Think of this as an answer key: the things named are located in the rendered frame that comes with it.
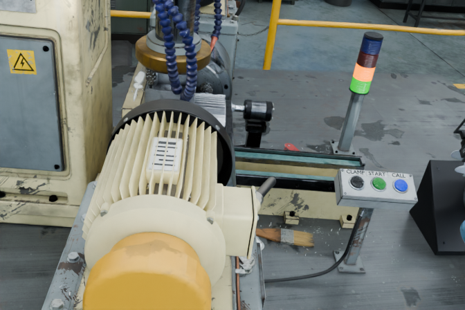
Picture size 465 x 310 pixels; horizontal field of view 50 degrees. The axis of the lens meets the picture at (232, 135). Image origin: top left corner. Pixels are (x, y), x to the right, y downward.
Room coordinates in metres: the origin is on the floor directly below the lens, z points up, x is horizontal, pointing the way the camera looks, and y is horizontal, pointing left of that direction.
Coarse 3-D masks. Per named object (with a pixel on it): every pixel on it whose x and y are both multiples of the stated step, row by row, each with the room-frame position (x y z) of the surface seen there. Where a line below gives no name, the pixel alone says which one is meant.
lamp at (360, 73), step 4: (356, 64) 1.46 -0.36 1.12; (356, 68) 1.45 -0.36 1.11; (360, 68) 1.44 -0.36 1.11; (364, 68) 1.43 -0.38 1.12; (372, 68) 1.44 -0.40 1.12; (356, 72) 1.45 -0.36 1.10; (360, 72) 1.44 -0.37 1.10; (364, 72) 1.43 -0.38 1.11; (368, 72) 1.43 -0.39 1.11; (372, 72) 1.44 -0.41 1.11; (356, 76) 1.44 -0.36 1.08; (360, 76) 1.44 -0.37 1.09; (364, 76) 1.43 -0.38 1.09; (368, 76) 1.43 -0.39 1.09; (372, 76) 1.45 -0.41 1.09; (360, 80) 1.44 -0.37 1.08; (364, 80) 1.43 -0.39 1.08; (368, 80) 1.44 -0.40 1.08
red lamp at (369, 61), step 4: (360, 52) 1.46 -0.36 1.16; (360, 56) 1.45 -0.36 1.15; (364, 56) 1.44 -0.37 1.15; (368, 56) 1.43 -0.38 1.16; (372, 56) 1.43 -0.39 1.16; (376, 56) 1.44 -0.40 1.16; (360, 60) 1.45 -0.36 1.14; (364, 60) 1.44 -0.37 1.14; (368, 60) 1.43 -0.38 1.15; (372, 60) 1.43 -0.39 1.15; (376, 60) 1.45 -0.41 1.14; (360, 64) 1.44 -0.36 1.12; (364, 64) 1.44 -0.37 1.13; (368, 64) 1.43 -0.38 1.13; (372, 64) 1.44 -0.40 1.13; (368, 68) 1.43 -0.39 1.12
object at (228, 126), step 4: (228, 100) 1.28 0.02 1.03; (228, 104) 1.25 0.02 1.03; (232, 104) 1.26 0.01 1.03; (228, 108) 1.23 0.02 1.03; (232, 108) 1.25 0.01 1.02; (228, 112) 1.21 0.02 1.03; (228, 116) 1.18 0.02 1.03; (228, 120) 1.16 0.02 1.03; (228, 124) 1.14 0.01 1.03; (228, 128) 1.12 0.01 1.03; (232, 128) 1.13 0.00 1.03; (228, 132) 1.10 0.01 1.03; (232, 132) 1.10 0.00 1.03; (232, 136) 1.08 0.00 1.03; (232, 140) 1.06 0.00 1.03
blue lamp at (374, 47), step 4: (364, 36) 1.46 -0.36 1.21; (364, 40) 1.45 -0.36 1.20; (368, 40) 1.44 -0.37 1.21; (372, 40) 1.43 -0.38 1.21; (380, 40) 1.48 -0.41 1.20; (364, 44) 1.45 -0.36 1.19; (368, 44) 1.44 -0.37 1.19; (372, 44) 1.43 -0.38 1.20; (376, 44) 1.43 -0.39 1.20; (380, 44) 1.44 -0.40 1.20; (360, 48) 1.47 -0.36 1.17; (364, 48) 1.44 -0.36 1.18; (368, 48) 1.43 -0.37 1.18; (372, 48) 1.43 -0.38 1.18; (376, 48) 1.44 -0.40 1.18; (380, 48) 1.45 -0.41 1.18; (364, 52) 1.44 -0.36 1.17; (368, 52) 1.43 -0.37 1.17; (372, 52) 1.43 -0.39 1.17; (376, 52) 1.44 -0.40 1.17
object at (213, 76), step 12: (204, 36) 1.42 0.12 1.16; (216, 48) 1.37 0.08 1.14; (216, 60) 1.29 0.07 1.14; (228, 60) 1.41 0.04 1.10; (156, 72) 1.27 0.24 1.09; (204, 72) 1.28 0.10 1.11; (216, 72) 1.29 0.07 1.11; (228, 72) 1.32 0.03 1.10; (204, 84) 1.27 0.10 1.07; (216, 84) 1.28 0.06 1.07; (228, 84) 1.29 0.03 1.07; (228, 96) 1.29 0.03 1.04
